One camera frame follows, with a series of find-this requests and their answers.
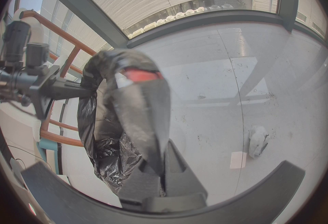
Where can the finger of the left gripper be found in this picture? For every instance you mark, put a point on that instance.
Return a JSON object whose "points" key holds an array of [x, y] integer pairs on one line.
{"points": [[73, 91]]}

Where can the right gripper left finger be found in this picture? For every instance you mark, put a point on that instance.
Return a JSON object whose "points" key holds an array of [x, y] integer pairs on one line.
{"points": [[143, 184]]}

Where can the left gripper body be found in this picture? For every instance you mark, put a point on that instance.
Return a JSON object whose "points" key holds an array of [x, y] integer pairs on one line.
{"points": [[42, 94]]}

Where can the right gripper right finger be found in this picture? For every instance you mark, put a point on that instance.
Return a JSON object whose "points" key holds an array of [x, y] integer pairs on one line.
{"points": [[179, 171]]}

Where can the black plastic bag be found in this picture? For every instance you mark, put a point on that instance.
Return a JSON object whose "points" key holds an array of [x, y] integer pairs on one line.
{"points": [[153, 105]]}

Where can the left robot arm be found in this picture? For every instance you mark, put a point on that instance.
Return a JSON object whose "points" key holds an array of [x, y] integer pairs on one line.
{"points": [[15, 38]]}

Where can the wooden chair with white cushions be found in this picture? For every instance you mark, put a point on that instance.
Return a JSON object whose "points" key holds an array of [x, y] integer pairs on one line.
{"points": [[73, 56]]}

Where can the crumpled white paper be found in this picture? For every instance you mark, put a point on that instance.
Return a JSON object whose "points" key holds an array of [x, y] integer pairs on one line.
{"points": [[257, 144]]}

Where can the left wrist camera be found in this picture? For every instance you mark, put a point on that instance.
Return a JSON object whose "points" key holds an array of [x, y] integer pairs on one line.
{"points": [[37, 55]]}

